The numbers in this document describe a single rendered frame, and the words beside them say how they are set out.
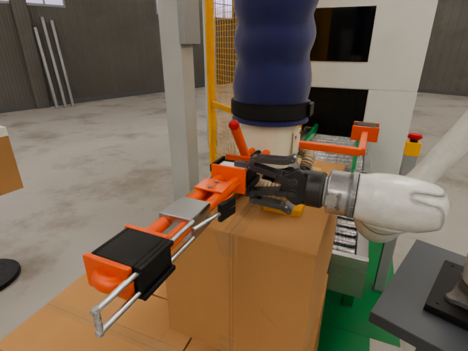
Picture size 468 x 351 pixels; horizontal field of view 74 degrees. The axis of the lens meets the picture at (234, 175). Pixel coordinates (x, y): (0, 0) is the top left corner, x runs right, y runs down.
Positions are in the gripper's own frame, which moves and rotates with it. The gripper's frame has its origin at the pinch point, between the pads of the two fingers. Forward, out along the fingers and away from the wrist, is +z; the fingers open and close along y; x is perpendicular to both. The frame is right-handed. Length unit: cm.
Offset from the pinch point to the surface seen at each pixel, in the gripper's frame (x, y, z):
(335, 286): 62, 77, -26
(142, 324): 3, 66, 37
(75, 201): 134, 121, 230
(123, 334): -3, 66, 40
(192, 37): 137, -31, 87
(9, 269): 39, 117, 185
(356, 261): 62, 60, -33
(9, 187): 46, 55, 170
